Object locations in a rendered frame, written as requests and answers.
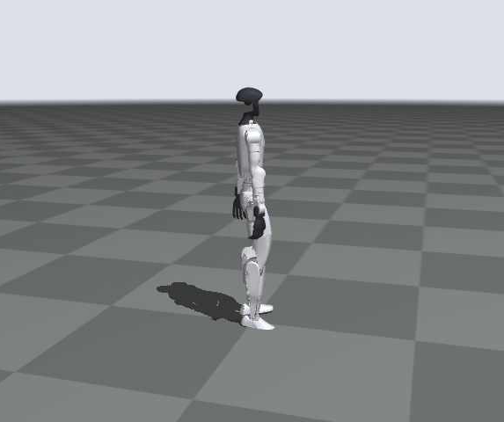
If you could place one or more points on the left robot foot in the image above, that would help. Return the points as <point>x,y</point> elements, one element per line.
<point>245,308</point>

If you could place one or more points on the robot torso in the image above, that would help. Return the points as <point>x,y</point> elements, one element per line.
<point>243,162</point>

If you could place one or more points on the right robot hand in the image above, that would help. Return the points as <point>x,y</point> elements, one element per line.
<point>259,224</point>

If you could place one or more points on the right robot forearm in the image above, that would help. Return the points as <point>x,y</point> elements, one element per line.
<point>257,186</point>

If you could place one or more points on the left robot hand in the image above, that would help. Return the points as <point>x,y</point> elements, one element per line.
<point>236,205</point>

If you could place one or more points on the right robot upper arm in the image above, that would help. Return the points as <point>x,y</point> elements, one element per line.
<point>253,141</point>

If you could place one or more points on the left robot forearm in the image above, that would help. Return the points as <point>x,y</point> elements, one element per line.
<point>239,181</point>

